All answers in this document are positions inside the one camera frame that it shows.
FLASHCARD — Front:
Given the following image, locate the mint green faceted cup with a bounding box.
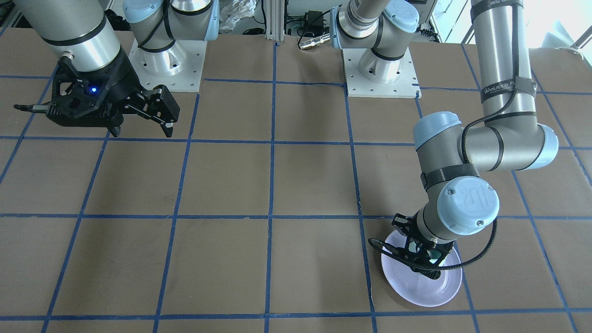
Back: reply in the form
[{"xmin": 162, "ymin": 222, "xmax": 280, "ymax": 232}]
[{"xmin": 428, "ymin": 249, "xmax": 446, "ymax": 267}]

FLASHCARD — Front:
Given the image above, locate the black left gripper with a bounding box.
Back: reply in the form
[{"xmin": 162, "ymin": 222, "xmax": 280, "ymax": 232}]
[{"xmin": 391, "ymin": 213, "xmax": 453, "ymax": 280}]

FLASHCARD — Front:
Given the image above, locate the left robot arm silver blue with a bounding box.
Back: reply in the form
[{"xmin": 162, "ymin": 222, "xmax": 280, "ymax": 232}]
[{"xmin": 368, "ymin": 0, "xmax": 559, "ymax": 280}]

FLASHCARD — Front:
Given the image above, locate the lilac round plate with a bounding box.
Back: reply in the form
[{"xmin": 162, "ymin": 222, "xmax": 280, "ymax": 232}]
[{"xmin": 381, "ymin": 254, "xmax": 463, "ymax": 307}]

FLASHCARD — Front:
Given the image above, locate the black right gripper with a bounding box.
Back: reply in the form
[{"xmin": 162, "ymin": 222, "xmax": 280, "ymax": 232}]
[{"xmin": 104, "ymin": 47, "xmax": 180, "ymax": 138}]

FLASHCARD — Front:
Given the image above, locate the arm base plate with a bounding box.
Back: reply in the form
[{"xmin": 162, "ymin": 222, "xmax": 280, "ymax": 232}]
[
  {"xmin": 129, "ymin": 40, "xmax": 208, "ymax": 93},
  {"xmin": 342, "ymin": 49, "xmax": 422, "ymax": 99}
]

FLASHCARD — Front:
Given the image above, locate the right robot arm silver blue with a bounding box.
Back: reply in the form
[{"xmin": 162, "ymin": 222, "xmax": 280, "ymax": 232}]
[{"xmin": 13, "ymin": 0, "xmax": 220, "ymax": 138}]

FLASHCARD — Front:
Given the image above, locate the aluminium frame post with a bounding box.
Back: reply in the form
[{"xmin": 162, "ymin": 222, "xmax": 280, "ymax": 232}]
[{"xmin": 261, "ymin": 0, "xmax": 287, "ymax": 44}]

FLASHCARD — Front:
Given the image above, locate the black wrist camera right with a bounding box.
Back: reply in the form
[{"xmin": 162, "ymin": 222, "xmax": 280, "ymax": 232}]
[{"xmin": 13, "ymin": 52, "xmax": 119, "ymax": 128}]

